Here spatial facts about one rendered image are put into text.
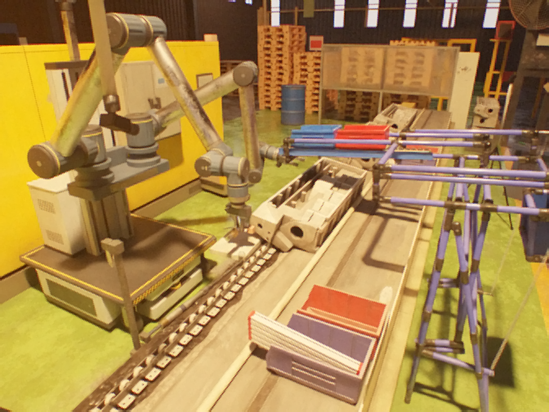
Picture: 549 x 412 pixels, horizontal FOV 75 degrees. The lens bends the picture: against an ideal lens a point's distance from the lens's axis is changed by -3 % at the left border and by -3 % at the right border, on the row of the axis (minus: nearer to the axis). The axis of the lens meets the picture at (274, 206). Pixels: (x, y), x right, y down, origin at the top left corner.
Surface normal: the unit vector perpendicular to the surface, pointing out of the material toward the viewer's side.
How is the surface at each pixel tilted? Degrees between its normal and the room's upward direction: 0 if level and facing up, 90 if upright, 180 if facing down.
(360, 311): 88
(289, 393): 0
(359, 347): 88
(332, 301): 88
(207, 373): 0
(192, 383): 0
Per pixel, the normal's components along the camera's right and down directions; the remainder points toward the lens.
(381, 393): 0.00, -0.91
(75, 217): 0.89, 0.18
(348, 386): -0.45, 0.40
